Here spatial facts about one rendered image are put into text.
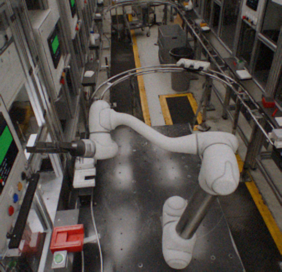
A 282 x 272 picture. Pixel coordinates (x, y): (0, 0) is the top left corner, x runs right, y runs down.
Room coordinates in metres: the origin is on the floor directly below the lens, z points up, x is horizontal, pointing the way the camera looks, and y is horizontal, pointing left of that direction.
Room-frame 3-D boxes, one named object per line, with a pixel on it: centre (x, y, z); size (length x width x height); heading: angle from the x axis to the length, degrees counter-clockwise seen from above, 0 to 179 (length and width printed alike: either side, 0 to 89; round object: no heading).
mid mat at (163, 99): (3.43, -0.57, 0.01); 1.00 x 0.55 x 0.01; 3
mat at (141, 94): (5.85, 0.31, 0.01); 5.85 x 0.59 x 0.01; 3
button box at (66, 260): (0.70, 0.44, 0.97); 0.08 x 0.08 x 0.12; 3
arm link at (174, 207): (1.03, -0.17, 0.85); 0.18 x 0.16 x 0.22; 174
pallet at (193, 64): (3.11, -0.64, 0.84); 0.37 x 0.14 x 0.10; 61
